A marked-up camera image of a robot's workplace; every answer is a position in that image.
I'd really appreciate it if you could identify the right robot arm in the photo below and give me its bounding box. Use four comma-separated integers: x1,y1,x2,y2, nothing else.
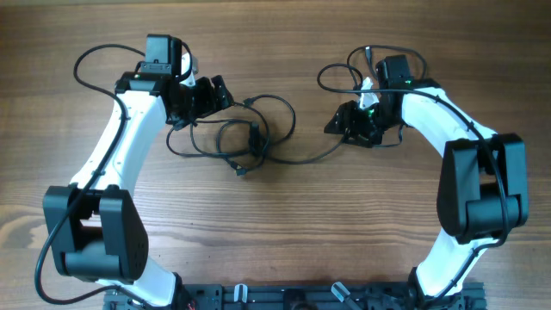
324,55,529,309

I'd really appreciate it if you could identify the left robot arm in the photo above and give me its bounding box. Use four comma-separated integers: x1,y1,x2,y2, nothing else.
34,34,232,309

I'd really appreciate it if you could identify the right camera black cable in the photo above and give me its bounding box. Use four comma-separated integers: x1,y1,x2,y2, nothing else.
317,63,511,309

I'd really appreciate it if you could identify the camera black cable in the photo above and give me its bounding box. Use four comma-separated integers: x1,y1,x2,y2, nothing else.
34,43,190,307
317,63,511,309

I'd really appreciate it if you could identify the left camera black cable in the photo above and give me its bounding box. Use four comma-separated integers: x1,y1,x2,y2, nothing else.
34,43,190,307

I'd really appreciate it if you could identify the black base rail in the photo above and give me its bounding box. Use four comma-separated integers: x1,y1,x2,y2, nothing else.
102,282,487,310

